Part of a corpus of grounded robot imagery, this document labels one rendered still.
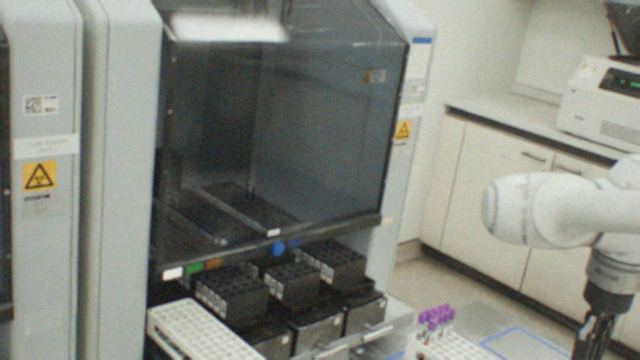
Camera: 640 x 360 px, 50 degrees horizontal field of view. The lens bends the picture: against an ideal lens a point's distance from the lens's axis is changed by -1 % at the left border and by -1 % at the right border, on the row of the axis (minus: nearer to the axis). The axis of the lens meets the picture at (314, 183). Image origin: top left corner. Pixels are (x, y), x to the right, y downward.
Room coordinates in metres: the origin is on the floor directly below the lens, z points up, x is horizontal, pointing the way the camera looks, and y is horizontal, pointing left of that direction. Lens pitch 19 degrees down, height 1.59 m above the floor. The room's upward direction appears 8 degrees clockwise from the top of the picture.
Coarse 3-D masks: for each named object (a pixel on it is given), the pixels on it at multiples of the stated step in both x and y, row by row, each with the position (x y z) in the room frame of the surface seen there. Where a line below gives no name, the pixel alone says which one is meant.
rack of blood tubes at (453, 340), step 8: (408, 336) 1.19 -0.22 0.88; (448, 336) 1.21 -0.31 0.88; (456, 336) 1.22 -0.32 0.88; (408, 344) 1.19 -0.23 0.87; (416, 344) 1.17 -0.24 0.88; (432, 344) 1.17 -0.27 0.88; (440, 344) 1.18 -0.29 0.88; (448, 344) 1.18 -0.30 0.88; (456, 344) 1.19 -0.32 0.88; (464, 344) 1.20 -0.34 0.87; (472, 344) 1.19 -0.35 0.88; (408, 352) 1.18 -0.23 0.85; (416, 352) 1.17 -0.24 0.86; (424, 352) 1.16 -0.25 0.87; (432, 352) 1.14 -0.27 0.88; (440, 352) 1.15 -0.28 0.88; (448, 352) 1.16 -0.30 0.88; (456, 352) 1.17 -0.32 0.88; (464, 352) 1.16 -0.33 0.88; (472, 352) 1.17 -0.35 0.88; (480, 352) 1.17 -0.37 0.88
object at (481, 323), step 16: (480, 304) 1.49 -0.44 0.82; (464, 320) 1.40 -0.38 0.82; (480, 320) 1.41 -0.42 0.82; (496, 320) 1.42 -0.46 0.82; (512, 320) 1.43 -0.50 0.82; (384, 336) 1.28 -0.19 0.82; (400, 336) 1.29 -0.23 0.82; (464, 336) 1.33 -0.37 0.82; (480, 336) 1.34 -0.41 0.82; (496, 336) 1.35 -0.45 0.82; (512, 336) 1.36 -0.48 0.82; (528, 336) 1.37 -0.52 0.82; (544, 336) 1.38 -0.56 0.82; (352, 352) 1.21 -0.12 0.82; (368, 352) 1.21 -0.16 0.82; (384, 352) 1.22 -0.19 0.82; (400, 352) 1.23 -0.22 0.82; (496, 352) 1.28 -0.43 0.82; (512, 352) 1.29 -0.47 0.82; (528, 352) 1.30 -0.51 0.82; (544, 352) 1.31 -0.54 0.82; (560, 352) 1.32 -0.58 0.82
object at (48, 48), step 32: (0, 0) 0.98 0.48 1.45; (32, 0) 1.00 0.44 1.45; (64, 0) 1.04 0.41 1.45; (32, 32) 0.97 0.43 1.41; (64, 32) 1.01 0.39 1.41; (32, 64) 0.97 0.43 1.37; (64, 64) 1.01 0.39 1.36; (32, 96) 0.97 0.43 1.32; (64, 96) 1.01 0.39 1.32; (32, 128) 0.97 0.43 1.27; (64, 128) 1.01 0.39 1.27; (32, 160) 0.97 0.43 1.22; (64, 160) 1.01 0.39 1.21; (32, 192) 0.97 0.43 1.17; (64, 192) 1.01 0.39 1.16; (32, 224) 0.97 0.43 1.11; (64, 224) 1.01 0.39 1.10; (32, 256) 0.97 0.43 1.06; (64, 256) 1.01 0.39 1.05; (32, 288) 0.97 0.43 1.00; (64, 288) 1.01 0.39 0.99; (32, 320) 0.97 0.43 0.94; (64, 320) 1.01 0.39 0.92; (0, 352) 0.99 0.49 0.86; (32, 352) 0.97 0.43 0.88; (64, 352) 1.01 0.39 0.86
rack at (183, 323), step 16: (176, 304) 1.21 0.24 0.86; (192, 304) 1.23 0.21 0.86; (160, 320) 1.15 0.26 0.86; (176, 320) 1.17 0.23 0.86; (192, 320) 1.17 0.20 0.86; (208, 320) 1.18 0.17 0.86; (160, 336) 1.15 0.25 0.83; (176, 336) 1.10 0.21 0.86; (192, 336) 1.11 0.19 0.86; (208, 336) 1.12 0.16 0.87; (224, 336) 1.13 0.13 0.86; (176, 352) 1.11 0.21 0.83; (192, 352) 1.06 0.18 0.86; (208, 352) 1.07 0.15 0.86; (224, 352) 1.07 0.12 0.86; (240, 352) 1.08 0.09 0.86; (256, 352) 1.09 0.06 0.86
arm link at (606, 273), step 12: (588, 264) 1.01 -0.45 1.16; (600, 264) 0.98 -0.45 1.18; (612, 264) 0.97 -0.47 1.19; (624, 264) 0.96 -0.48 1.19; (588, 276) 1.00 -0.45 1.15; (600, 276) 0.98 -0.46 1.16; (612, 276) 0.97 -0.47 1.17; (624, 276) 0.96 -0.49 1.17; (636, 276) 0.96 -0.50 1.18; (612, 288) 0.97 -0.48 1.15; (624, 288) 0.96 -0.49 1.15; (636, 288) 0.97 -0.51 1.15
